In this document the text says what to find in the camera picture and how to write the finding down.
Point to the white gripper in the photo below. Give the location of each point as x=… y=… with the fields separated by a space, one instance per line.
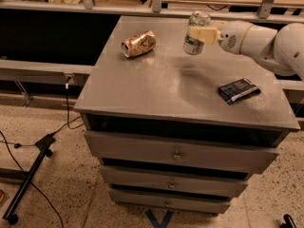
x=232 y=37

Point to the green 7up soda can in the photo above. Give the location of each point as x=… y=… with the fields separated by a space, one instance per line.
x=192 y=44

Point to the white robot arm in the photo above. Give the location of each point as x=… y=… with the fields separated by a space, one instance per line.
x=279 y=51

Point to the crushed orange soda can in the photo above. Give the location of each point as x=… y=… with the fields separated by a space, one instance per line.
x=138 y=44

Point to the dark blue snack packet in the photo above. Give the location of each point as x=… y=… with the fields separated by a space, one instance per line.
x=237 y=90

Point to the grey drawer cabinet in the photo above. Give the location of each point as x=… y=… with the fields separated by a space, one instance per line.
x=166 y=93

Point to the top grey drawer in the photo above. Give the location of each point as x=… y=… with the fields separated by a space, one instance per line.
x=209 y=155

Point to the grey drawer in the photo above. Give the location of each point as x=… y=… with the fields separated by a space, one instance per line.
x=169 y=201
x=168 y=181
x=209 y=155

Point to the middle grey drawer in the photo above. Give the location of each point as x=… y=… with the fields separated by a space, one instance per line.
x=168 y=181

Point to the bottom grey drawer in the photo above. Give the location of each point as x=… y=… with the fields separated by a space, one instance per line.
x=169 y=201

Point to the black stand leg with wheels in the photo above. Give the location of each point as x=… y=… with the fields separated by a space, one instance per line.
x=25 y=177

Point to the black object at corner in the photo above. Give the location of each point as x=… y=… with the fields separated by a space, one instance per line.
x=288 y=222

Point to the grey metal shelf rail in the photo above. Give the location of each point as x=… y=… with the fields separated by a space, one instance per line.
x=21 y=72

